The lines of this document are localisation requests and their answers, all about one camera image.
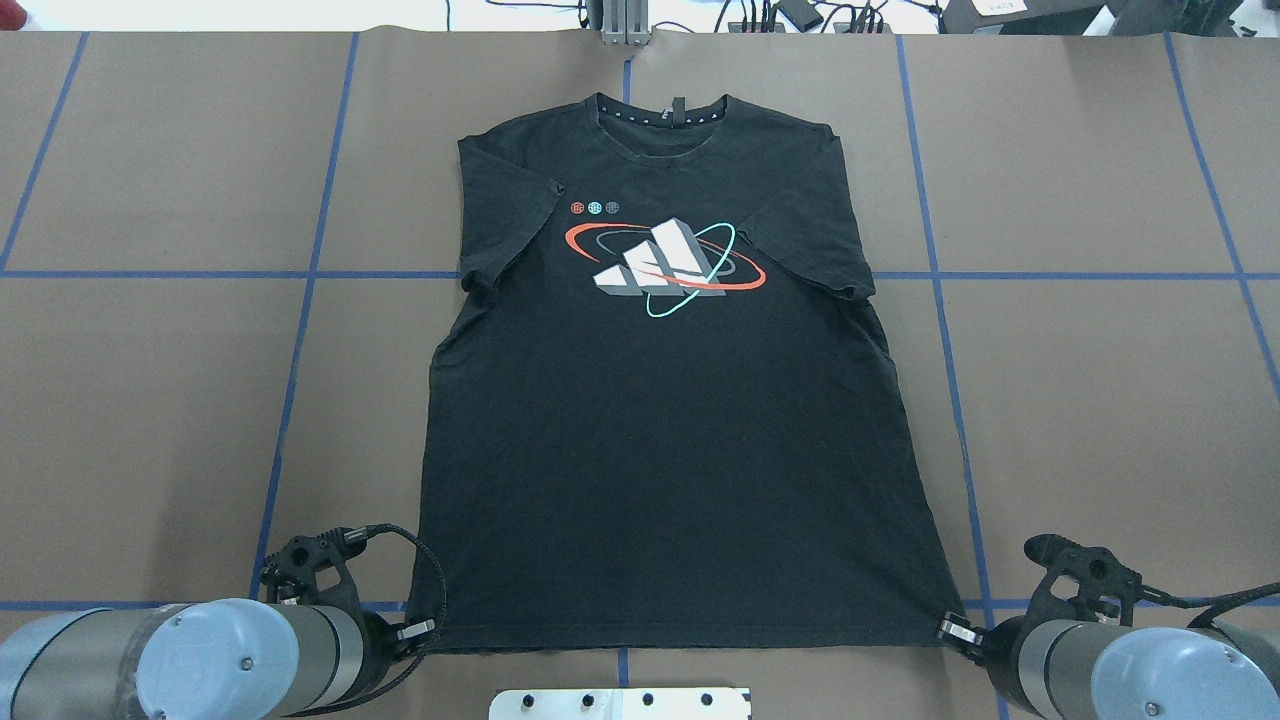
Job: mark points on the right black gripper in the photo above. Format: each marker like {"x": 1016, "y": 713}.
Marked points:
{"x": 996, "y": 644}

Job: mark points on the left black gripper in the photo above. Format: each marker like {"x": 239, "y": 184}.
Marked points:
{"x": 378, "y": 636}

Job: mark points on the black printed t-shirt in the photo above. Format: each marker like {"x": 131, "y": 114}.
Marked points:
{"x": 667, "y": 415}

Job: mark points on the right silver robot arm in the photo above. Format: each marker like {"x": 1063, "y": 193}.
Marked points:
{"x": 1096, "y": 642}

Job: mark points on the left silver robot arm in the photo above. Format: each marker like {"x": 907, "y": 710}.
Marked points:
{"x": 309, "y": 649}

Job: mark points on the white mounting plate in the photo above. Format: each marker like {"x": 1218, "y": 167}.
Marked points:
{"x": 623, "y": 703}

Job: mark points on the black power strip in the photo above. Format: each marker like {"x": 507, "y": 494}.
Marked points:
{"x": 767, "y": 17}

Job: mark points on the aluminium frame post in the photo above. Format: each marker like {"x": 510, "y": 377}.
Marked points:
{"x": 621, "y": 22}

